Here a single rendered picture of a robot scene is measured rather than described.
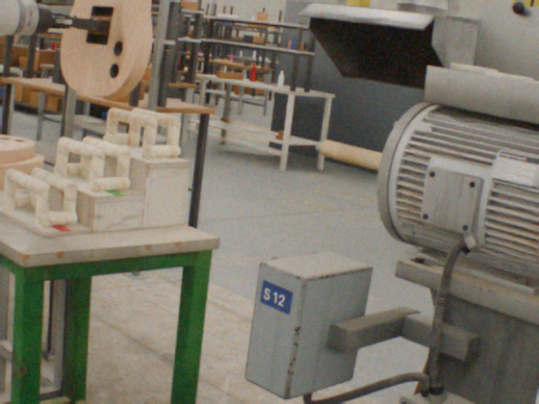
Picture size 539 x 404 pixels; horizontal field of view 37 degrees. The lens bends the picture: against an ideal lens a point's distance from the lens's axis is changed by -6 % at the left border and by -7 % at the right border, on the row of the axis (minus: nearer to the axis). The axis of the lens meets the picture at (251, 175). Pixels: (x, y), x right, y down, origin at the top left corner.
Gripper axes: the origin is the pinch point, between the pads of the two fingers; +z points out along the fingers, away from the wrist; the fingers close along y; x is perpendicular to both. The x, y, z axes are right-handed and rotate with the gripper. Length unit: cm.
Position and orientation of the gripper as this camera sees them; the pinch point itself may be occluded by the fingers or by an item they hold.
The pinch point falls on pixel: (97, 25)
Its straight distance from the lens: 214.4
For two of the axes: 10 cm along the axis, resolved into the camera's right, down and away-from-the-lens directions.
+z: 6.9, -0.2, 7.2
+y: 7.1, 2.0, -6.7
